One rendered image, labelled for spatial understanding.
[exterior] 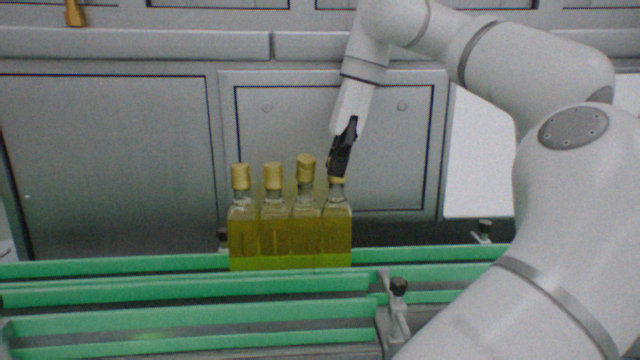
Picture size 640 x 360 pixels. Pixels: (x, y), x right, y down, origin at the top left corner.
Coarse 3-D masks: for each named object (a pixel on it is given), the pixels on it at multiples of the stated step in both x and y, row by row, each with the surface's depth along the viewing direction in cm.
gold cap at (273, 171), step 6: (270, 162) 70; (276, 162) 70; (264, 168) 68; (270, 168) 67; (276, 168) 68; (282, 168) 69; (264, 174) 69; (270, 174) 68; (276, 174) 68; (282, 174) 69; (270, 180) 68; (276, 180) 68; (282, 180) 69; (264, 186) 69; (270, 186) 68; (276, 186) 69; (282, 186) 70
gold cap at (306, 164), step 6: (300, 156) 68; (306, 156) 68; (312, 156) 69; (300, 162) 67; (306, 162) 67; (312, 162) 67; (300, 168) 68; (306, 168) 67; (312, 168) 68; (300, 174) 68; (306, 174) 68; (312, 174) 69; (300, 180) 69; (306, 180) 69; (312, 180) 69
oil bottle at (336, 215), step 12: (324, 204) 71; (336, 204) 70; (348, 204) 71; (324, 216) 70; (336, 216) 70; (348, 216) 70; (324, 228) 71; (336, 228) 71; (348, 228) 71; (324, 240) 72; (336, 240) 72; (348, 240) 72; (324, 252) 72; (336, 252) 72; (348, 252) 72; (324, 264) 73; (336, 264) 73; (348, 264) 73
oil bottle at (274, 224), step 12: (264, 204) 70; (276, 204) 69; (288, 204) 72; (264, 216) 69; (276, 216) 69; (288, 216) 70; (264, 228) 70; (276, 228) 70; (288, 228) 70; (264, 240) 70; (276, 240) 71; (288, 240) 71; (264, 252) 71; (276, 252) 71; (288, 252) 72; (264, 264) 72; (276, 264) 72; (288, 264) 72
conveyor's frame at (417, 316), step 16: (416, 320) 74; (224, 352) 64; (240, 352) 64; (256, 352) 64; (272, 352) 64; (288, 352) 64; (304, 352) 64; (320, 352) 64; (336, 352) 64; (352, 352) 64; (368, 352) 64
